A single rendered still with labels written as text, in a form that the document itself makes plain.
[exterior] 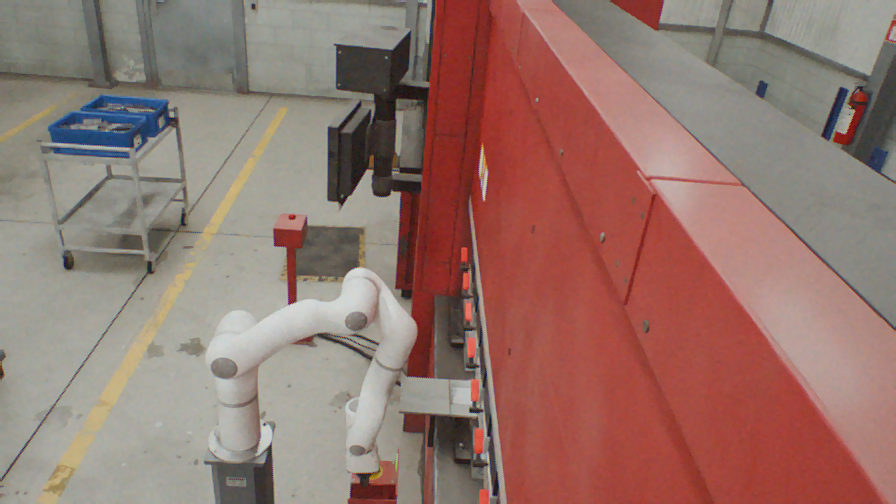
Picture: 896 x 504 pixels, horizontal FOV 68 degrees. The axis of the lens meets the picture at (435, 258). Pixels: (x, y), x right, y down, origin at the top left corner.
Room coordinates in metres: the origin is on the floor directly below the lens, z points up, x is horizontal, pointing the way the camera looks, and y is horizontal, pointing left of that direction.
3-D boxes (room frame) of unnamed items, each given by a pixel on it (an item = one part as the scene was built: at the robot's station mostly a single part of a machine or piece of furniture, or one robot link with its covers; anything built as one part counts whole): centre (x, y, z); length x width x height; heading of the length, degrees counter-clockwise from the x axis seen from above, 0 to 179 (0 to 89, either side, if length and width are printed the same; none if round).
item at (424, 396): (1.78, -0.05, 1.00); 0.26 x 0.18 x 0.01; 93
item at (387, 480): (1.57, 0.13, 0.75); 0.20 x 0.16 x 0.18; 4
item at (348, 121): (2.98, 0.45, 1.42); 0.45 x 0.12 x 0.36; 175
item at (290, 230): (3.39, 0.85, 0.41); 0.25 x 0.20 x 0.83; 93
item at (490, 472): (1.21, -0.23, 1.26); 0.15 x 0.09 x 0.17; 3
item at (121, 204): (4.32, 2.30, 0.47); 0.90 x 0.66 x 0.95; 4
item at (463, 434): (1.74, -0.15, 0.89); 0.30 x 0.05 x 0.03; 3
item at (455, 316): (2.38, -0.12, 0.89); 0.30 x 0.05 x 0.03; 3
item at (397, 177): (3.07, 0.13, 1.17); 0.40 x 0.24 x 0.07; 3
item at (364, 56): (3.02, 0.36, 1.53); 0.51 x 0.25 x 0.85; 175
